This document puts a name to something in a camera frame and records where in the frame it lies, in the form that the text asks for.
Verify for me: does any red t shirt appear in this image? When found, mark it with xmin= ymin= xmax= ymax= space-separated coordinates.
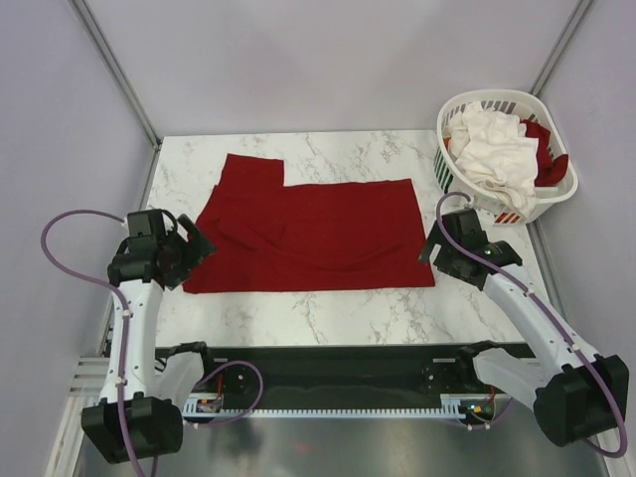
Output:
xmin=183 ymin=154 xmax=435 ymax=294

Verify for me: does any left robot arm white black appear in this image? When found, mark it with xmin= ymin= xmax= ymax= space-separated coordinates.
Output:
xmin=81 ymin=210 xmax=219 ymax=464

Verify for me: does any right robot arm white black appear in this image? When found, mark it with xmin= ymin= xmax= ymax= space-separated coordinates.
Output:
xmin=420 ymin=209 xmax=629 ymax=458

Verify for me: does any white t shirt pile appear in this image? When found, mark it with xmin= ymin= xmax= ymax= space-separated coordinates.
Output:
xmin=443 ymin=101 xmax=538 ymax=218

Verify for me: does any red cloth in basket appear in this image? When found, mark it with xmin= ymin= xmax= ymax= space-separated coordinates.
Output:
xmin=521 ymin=120 xmax=569 ymax=187

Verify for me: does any white laundry basket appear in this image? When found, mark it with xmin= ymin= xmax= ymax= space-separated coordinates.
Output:
xmin=433 ymin=89 xmax=578 ymax=227

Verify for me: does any aluminium rail frame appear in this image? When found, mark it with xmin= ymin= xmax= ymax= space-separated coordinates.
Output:
xmin=69 ymin=357 xmax=110 ymax=398

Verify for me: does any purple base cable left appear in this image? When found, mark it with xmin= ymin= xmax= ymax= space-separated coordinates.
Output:
xmin=181 ymin=362 xmax=266 ymax=431

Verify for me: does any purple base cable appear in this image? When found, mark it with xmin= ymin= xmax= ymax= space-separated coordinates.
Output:
xmin=181 ymin=362 xmax=266 ymax=431
xmin=461 ymin=397 xmax=518 ymax=431

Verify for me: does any white slotted cable duct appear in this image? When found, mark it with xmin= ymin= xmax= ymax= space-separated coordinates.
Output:
xmin=182 ymin=394 xmax=495 ymax=422

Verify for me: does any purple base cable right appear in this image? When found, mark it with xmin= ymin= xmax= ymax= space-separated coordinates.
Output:
xmin=461 ymin=397 xmax=518 ymax=431

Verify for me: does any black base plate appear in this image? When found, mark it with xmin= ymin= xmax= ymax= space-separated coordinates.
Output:
xmin=153 ymin=340 xmax=515 ymax=411

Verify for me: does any right aluminium corner post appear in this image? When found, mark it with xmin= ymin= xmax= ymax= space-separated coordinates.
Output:
xmin=529 ymin=0 xmax=596 ymax=97

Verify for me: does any aluminium corner post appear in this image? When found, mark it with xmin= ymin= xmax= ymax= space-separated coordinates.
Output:
xmin=69 ymin=0 xmax=162 ymax=150
xmin=529 ymin=0 xmax=596 ymax=97

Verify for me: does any left aluminium corner post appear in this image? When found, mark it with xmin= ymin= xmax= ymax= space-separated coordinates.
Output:
xmin=69 ymin=0 xmax=162 ymax=150

